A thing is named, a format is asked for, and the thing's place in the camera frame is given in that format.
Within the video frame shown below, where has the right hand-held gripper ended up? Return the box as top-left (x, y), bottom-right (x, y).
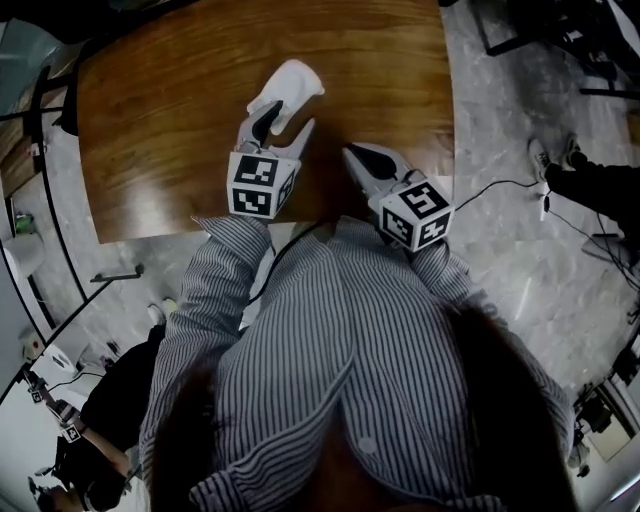
top-left (341, 142), bottom-right (456, 254)

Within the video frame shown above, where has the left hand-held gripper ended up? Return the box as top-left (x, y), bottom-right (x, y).
top-left (227, 99), bottom-right (316, 220)

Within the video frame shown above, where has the white plastic object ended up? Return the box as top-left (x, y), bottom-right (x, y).
top-left (246, 58), bottom-right (325, 136)

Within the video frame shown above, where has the person's right forearm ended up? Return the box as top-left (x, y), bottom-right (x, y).
top-left (409, 239), bottom-right (496, 316)

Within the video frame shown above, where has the person's left forearm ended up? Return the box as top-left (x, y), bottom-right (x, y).
top-left (164, 214), bottom-right (274, 351)

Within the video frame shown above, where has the person's striped shirt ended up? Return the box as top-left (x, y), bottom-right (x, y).
top-left (139, 214), bottom-right (576, 512)

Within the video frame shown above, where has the black stand bar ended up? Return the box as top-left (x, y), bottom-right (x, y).
top-left (89, 263), bottom-right (145, 284)

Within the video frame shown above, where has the white cylinder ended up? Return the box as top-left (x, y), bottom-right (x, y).
top-left (2, 233), bottom-right (46, 279)

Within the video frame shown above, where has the black floor cable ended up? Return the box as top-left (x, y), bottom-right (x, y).
top-left (454, 178), bottom-right (541, 211)

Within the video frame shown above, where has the black metal table frame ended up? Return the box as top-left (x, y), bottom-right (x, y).
top-left (469, 0), bottom-right (640, 99)

